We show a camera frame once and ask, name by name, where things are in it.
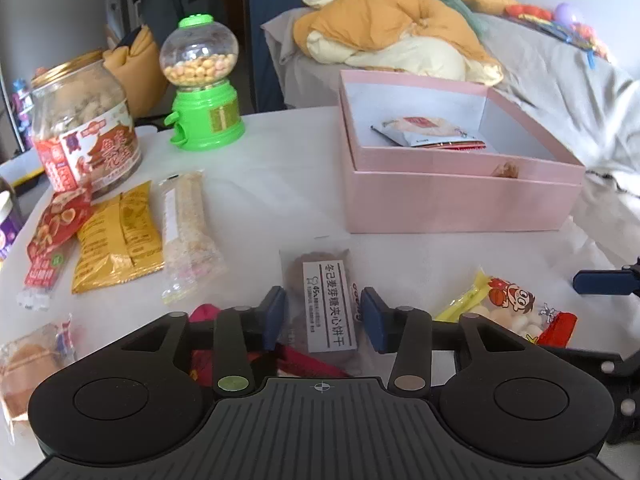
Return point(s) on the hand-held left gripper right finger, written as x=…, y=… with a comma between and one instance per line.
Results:
x=372, y=317

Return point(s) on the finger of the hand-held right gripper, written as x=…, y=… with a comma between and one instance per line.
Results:
x=580, y=357
x=600, y=282

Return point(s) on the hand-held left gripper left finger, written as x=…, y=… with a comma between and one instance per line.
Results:
x=276, y=317

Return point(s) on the brown biscuit packet white label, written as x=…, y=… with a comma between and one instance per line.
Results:
x=330, y=310

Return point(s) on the magenta snack packet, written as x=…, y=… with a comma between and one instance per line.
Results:
x=300, y=362

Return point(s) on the cartoon print candy packet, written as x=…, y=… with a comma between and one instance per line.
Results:
x=510, y=305

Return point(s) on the pink cardboard box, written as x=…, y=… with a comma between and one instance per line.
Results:
x=450, y=200

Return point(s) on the yellow snack packet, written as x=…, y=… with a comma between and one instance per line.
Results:
x=117, y=240

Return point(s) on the clear rice bar packet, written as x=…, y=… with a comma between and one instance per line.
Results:
x=187, y=230

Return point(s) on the small brown snack piece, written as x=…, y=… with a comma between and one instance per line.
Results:
x=506, y=169

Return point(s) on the thin red packet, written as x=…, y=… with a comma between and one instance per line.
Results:
x=457, y=145

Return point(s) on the white snack packet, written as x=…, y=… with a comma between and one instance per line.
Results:
x=420, y=127

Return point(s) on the grey bed sheet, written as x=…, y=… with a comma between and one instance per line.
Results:
x=550, y=90

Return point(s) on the green gumball dispenser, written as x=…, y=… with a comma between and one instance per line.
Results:
x=205, y=110

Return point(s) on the red snack packet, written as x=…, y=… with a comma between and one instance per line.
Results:
x=52, y=240

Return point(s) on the dark blue headboard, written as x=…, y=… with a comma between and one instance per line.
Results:
x=270, y=70

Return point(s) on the colourful toy pile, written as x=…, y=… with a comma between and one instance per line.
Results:
x=575, y=35

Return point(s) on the clear cake packet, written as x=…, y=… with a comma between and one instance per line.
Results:
x=30, y=370

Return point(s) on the plastic jar gold lid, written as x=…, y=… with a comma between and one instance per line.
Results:
x=85, y=130

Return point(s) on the purple ball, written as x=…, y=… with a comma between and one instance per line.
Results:
x=568, y=13

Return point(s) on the purple bottle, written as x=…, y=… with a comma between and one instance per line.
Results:
x=7, y=225

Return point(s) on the yellow beanbag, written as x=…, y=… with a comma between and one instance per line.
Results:
x=135, y=65

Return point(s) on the orange and cream quilt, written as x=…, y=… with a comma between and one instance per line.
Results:
x=400, y=25

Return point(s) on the colourful shelf clutter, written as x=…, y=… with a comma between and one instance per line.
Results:
x=21, y=107

